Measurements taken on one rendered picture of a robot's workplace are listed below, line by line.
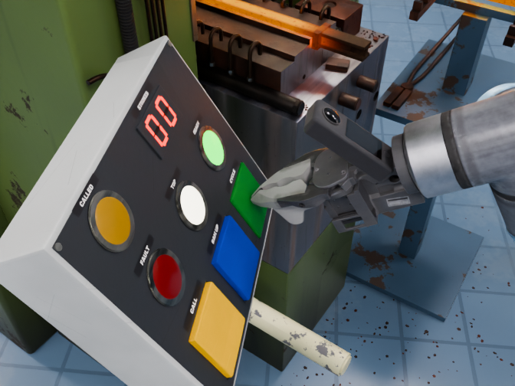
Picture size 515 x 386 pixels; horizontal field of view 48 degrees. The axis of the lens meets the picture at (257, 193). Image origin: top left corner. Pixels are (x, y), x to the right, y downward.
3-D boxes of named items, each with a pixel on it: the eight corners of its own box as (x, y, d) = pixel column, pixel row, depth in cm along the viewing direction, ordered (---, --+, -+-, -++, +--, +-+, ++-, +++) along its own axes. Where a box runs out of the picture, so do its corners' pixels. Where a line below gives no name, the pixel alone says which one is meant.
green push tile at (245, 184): (270, 198, 81) (243, 161, 77) (261, 238, 75) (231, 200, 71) (259, 201, 82) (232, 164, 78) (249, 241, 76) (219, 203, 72)
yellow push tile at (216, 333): (246, 318, 66) (211, 279, 62) (233, 377, 61) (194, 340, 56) (233, 320, 67) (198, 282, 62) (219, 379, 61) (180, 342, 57)
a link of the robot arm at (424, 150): (442, 148, 59) (437, 94, 66) (396, 161, 61) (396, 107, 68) (467, 205, 64) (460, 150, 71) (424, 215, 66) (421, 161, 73)
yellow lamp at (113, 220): (145, 228, 54) (139, 196, 51) (110, 260, 51) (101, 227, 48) (122, 214, 55) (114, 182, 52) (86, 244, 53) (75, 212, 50)
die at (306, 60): (332, 55, 119) (336, 17, 113) (280, 102, 107) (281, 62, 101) (178, 1, 136) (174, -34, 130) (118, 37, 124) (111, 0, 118)
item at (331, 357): (352, 362, 104) (355, 347, 101) (337, 384, 101) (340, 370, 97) (168, 255, 122) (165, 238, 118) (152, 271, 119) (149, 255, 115)
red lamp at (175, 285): (195, 281, 59) (191, 254, 56) (165, 313, 56) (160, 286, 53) (172, 267, 60) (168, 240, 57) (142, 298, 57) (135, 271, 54)
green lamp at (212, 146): (234, 155, 73) (233, 129, 70) (211, 176, 70) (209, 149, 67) (214, 146, 74) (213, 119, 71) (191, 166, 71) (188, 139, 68)
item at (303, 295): (345, 286, 189) (362, 183, 156) (282, 373, 167) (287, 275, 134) (211, 215, 212) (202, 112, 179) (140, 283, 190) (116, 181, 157)
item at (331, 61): (349, 64, 116) (350, 60, 115) (346, 72, 114) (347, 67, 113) (327, 61, 117) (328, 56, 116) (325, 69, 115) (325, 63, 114)
